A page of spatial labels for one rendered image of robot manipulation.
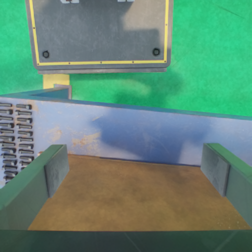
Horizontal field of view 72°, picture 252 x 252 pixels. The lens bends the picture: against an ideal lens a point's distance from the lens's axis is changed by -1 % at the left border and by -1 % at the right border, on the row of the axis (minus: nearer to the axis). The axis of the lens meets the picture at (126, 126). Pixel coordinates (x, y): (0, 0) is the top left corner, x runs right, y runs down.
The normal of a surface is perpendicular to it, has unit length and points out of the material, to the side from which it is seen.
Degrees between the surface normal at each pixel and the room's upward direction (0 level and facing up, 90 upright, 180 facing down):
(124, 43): 0
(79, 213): 90
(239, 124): 0
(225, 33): 0
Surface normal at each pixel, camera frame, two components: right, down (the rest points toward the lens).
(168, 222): 0.09, -0.96
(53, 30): -0.01, 0.26
